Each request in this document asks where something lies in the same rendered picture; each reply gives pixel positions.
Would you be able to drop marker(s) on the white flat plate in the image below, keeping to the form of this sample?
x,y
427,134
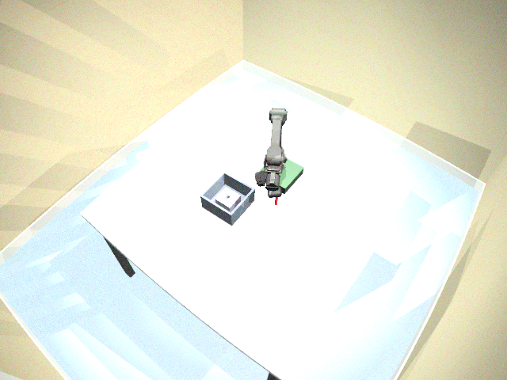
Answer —
x,y
228,199

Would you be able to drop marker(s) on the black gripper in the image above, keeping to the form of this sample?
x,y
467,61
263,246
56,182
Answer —
x,y
273,194

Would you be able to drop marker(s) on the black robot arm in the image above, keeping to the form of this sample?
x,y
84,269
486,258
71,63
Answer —
x,y
276,156

